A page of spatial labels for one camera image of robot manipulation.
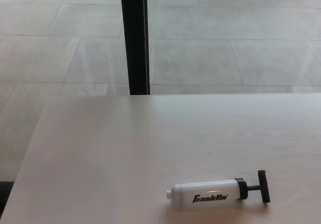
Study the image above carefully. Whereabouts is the white Franklin air pump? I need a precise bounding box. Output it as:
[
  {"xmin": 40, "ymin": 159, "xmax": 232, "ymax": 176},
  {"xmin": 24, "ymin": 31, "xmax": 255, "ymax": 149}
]
[{"xmin": 166, "ymin": 169, "xmax": 271, "ymax": 211}]

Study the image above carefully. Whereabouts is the black window frame post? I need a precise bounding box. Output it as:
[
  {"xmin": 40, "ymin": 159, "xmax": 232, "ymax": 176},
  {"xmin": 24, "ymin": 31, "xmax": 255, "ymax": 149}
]
[{"xmin": 119, "ymin": 0, "xmax": 151, "ymax": 95}]

